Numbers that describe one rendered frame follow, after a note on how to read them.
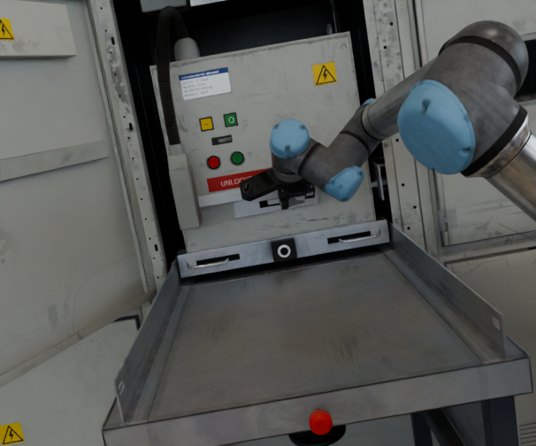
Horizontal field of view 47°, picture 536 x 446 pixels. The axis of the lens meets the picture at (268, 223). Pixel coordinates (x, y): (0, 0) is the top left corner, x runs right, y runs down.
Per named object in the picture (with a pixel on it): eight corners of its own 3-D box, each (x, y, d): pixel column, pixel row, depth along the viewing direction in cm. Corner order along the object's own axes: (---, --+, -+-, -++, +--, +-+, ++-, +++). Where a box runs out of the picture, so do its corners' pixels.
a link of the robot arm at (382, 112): (517, -30, 83) (352, 96, 129) (478, 21, 80) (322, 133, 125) (574, 31, 85) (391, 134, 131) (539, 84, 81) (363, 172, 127)
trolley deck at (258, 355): (533, 392, 89) (530, 354, 88) (109, 465, 89) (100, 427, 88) (413, 271, 156) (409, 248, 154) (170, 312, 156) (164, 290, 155)
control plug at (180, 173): (200, 227, 146) (186, 153, 142) (179, 231, 146) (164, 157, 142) (202, 221, 153) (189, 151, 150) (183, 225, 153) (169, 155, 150)
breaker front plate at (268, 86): (376, 226, 157) (349, 34, 148) (188, 258, 157) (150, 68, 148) (375, 226, 158) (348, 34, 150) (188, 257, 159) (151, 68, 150)
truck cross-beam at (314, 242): (390, 242, 158) (386, 219, 157) (180, 278, 158) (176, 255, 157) (386, 238, 163) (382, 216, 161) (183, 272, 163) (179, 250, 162)
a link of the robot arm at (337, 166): (379, 151, 118) (332, 122, 120) (347, 194, 114) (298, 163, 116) (372, 172, 125) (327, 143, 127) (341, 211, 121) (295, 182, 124)
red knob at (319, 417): (334, 435, 85) (331, 414, 84) (311, 440, 85) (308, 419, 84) (331, 419, 89) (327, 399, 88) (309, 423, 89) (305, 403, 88)
